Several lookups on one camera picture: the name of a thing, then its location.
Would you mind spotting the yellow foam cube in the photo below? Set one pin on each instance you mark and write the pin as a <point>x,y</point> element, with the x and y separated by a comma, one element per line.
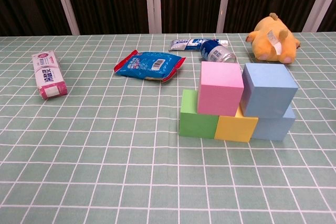
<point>233,129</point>

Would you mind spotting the green foam cube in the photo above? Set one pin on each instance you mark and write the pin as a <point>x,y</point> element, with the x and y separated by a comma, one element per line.
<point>197,125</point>

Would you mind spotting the pink foam cube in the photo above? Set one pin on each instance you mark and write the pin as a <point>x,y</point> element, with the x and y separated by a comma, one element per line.
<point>220,98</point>

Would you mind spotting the blue silver drink can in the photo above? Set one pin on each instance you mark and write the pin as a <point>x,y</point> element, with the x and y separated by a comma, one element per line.
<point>216,53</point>

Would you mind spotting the green checked tablecloth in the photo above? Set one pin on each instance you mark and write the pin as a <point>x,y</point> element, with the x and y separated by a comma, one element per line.
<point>78,155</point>

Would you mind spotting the yellow plush toy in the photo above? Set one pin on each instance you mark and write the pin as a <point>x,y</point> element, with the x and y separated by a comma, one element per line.
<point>270,45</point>

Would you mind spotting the white frame pole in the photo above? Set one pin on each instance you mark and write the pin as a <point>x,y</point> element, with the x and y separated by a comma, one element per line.
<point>153,3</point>
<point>66,5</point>
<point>224,3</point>
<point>320,1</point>

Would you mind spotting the blue red snack bag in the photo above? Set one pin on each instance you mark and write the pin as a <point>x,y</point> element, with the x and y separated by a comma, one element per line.
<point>149,65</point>

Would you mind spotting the pink white toothpaste box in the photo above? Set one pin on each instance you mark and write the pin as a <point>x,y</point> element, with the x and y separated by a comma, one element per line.
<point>48,77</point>

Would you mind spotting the blue white toothpaste tube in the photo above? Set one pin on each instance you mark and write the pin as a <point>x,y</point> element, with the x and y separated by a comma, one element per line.
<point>183,45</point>

